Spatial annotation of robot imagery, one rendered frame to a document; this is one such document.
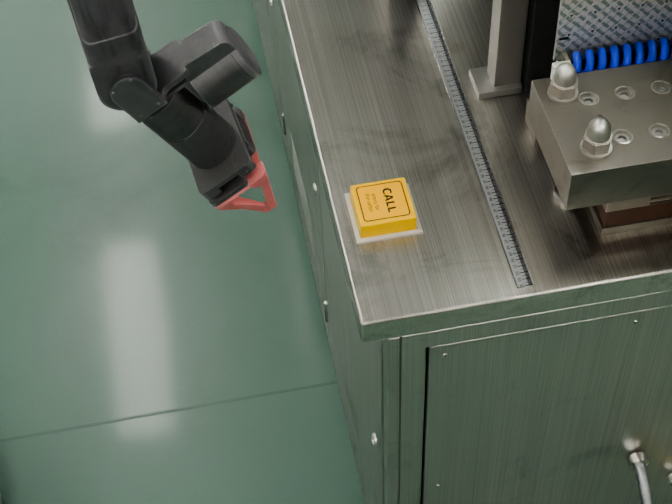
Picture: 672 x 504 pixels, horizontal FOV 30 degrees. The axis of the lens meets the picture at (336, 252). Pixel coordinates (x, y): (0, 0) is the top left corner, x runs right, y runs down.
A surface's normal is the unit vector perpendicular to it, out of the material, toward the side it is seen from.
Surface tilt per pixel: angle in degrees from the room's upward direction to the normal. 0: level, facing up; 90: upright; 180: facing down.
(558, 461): 90
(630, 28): 90
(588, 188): 90
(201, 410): 0
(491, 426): 90
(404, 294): 0
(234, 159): 29
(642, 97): 0
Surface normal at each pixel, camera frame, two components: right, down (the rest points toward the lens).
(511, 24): 0.18, 0.75
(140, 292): -0.04, -0.63
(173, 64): -0.50, -0.43
